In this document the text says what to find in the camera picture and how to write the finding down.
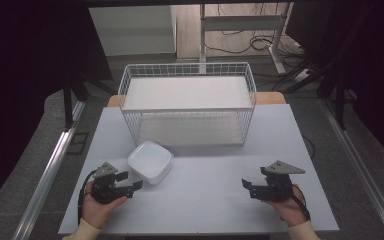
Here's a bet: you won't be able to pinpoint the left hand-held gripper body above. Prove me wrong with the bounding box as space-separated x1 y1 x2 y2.
90 162 134 205

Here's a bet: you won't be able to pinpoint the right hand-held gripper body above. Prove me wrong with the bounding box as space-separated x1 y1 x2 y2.
249 160 306 203

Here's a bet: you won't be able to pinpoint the white square plastic container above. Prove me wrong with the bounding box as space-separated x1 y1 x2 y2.
127 140 175 186

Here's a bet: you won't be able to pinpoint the person's left hand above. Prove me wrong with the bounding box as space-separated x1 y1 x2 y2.
81 182 129 230

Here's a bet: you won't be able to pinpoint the person's right hand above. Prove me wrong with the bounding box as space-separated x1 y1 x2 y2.
263 185 310 228

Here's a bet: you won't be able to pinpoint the black floor plate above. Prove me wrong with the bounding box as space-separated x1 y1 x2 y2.
66 132 90 156

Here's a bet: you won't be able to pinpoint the black stand leg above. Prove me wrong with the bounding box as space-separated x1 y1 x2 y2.
62 87 75 132

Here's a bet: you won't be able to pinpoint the white power strip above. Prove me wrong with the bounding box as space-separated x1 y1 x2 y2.
293 67 312 83

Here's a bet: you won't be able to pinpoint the black curtain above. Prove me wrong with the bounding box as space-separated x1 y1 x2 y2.
0 0 114 218
284 0 384 163

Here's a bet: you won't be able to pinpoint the white cabinet panel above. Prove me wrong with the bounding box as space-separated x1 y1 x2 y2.
88 4 178 57

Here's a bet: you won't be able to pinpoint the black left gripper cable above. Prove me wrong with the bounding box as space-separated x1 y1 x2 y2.
77 169 98 226

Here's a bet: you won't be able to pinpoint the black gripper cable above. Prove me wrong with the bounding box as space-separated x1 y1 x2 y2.
77 169 98 226
279 184 312 222

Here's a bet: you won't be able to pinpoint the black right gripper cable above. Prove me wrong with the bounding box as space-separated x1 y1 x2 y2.
279 184 312 222

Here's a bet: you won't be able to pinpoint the thin black cable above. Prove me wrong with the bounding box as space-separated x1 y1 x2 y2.
301 134 316 160

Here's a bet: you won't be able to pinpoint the metal floor rail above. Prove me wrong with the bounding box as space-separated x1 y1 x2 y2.
11 100 87 240
319 98 384 240

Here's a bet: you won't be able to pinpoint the white wire basket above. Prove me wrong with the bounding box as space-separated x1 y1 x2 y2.
117 61 258 148

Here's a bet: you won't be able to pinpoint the black floor cables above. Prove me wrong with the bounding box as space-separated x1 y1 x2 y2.
203 3 306 59

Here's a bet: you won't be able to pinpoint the white desk frame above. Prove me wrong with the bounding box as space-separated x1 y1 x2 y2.
198 2 295 75

